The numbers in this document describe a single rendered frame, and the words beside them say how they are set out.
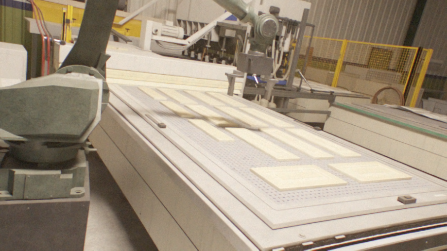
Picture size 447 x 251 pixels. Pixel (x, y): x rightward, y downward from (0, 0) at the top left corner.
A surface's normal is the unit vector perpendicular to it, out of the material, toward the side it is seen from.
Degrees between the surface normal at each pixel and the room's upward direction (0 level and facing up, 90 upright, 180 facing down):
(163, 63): 90
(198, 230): 90
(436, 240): 90
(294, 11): 90
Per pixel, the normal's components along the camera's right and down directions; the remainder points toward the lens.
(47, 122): 0.10, 0.24
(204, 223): -0.84, -0.03
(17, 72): 0.51, 0.28
